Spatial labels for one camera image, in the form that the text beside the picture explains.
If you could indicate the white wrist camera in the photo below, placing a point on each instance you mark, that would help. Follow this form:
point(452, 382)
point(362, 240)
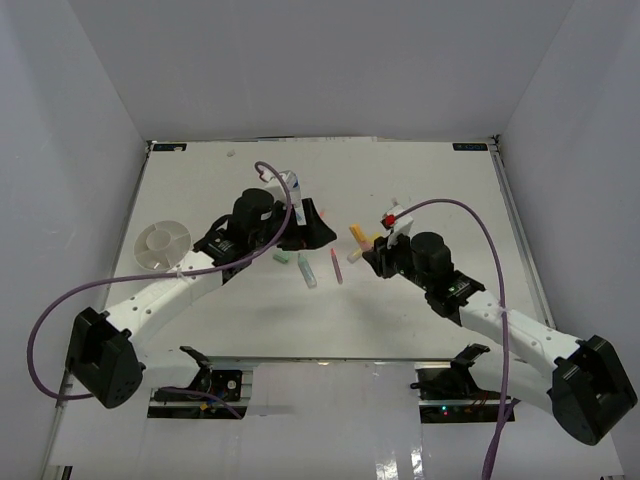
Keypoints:
point(397, 222)
point(288, 182)

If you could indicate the white divided round container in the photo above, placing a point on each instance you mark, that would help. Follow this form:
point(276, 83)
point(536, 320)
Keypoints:
point(162, 246)

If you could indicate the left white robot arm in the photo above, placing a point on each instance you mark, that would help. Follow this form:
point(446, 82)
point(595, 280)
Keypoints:
point(105, 353)

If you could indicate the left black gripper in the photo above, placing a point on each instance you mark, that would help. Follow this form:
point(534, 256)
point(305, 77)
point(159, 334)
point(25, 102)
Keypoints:
point(305, 237)

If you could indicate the pink red pen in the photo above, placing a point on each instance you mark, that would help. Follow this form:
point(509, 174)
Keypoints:
point(336, 266)

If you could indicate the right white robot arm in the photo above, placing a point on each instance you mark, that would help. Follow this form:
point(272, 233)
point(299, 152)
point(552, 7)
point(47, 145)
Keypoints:
point(581, 383)

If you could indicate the green marker cap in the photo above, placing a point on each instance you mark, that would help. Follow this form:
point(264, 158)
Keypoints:
point(281, 257)

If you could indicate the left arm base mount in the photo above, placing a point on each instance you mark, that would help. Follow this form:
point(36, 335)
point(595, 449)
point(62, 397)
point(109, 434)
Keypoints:
point(213, 394)

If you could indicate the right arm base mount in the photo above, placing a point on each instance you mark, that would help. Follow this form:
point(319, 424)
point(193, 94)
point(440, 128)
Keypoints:
point(449, 395)

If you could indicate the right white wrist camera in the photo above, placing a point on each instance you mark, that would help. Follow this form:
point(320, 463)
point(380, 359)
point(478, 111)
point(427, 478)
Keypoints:
point(397, 222)

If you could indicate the green marker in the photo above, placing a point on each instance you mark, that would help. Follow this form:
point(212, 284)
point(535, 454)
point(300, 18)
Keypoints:
point(306, 271)

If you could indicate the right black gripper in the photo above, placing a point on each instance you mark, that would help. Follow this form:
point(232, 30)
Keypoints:
point(380, 257)

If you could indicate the yellow highlighter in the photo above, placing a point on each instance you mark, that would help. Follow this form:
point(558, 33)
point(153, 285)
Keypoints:
point(356, 228)
point(354, 256)

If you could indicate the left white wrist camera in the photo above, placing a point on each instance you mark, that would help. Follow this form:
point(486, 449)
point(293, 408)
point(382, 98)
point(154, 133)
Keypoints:
point(288, 182)

